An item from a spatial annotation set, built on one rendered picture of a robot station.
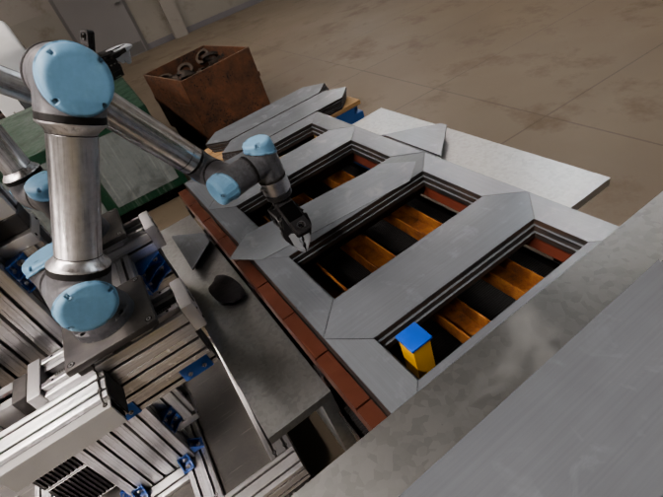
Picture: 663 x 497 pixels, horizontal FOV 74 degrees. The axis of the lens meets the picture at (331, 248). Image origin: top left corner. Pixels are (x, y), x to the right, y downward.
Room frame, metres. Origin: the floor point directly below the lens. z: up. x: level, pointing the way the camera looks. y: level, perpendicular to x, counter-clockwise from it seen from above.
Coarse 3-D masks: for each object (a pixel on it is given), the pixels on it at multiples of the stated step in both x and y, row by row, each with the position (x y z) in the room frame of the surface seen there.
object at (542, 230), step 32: (320, 128) 1.95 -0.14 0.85; (320, 160) 1.64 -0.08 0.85; (384, 160) 1.48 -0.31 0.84; (416, 160) 1.37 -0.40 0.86; (192, 192) 1.75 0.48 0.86; (448, 192) 1.16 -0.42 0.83; (256, 224) 1.39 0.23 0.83; (352, 224) 1.17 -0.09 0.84; (544, 224) 0.84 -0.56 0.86; (448, 288) 0.75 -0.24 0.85; (416, 320) 0.70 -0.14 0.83
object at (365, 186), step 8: (360, 176) 1.40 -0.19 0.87; (352, 184) 1.36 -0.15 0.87; (360, 184) 1.34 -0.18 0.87; (368, 184) 1.32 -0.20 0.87; (376, 184) 1.30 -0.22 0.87; (360, 192) 1.29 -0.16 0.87; (368, 192) 1.27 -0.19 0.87; (376, 192) 1.26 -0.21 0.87; (384, 192) 1.24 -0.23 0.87; (368, 200) 1.23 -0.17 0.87
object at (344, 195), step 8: (344, 184) 1.38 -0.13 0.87; (328, 192) 1.36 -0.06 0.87; (336, 192) 1.34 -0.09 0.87; (344, 192) 1.33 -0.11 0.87; (352, 192) 1.31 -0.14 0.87; (336, 200) 1.29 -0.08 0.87; (344, 200) 1.28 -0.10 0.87; (352, 200) 1.26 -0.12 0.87; (360, 200) 1.24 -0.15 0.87; (344, 208) 1.23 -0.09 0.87; (352, 208) 1.22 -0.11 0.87
